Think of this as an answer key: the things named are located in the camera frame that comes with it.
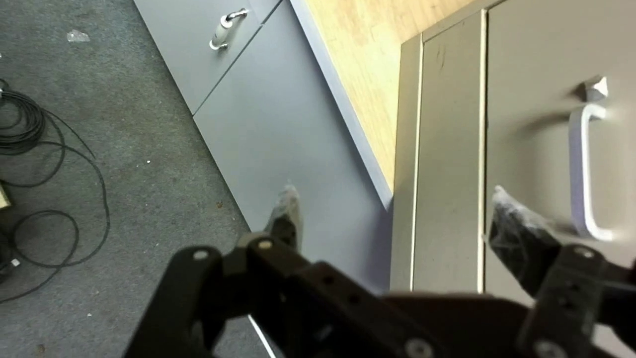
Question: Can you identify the filing cabinet drawer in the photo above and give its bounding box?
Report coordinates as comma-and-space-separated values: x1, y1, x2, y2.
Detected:
488, 0, 636, 265

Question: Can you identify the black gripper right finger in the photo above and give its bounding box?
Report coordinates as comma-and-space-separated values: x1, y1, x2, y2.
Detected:
488, 185, 563, 306

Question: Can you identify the silver cabinet drawer handle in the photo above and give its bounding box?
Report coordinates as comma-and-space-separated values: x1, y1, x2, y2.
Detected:
210, 8, 249, 52

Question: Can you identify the grey under-counter cabinet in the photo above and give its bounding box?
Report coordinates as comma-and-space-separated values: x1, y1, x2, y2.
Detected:
134, 0, 392, 290

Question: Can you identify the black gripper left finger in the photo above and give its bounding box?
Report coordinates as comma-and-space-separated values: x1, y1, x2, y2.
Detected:
235, 185, 305, 253

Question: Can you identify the black floor cable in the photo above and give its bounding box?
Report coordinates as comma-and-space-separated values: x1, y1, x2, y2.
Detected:
0, 78, 114, 306

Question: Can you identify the beige metal filing cabinet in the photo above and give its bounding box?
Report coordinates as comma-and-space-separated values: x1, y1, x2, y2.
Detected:
387, 0, 636, 296

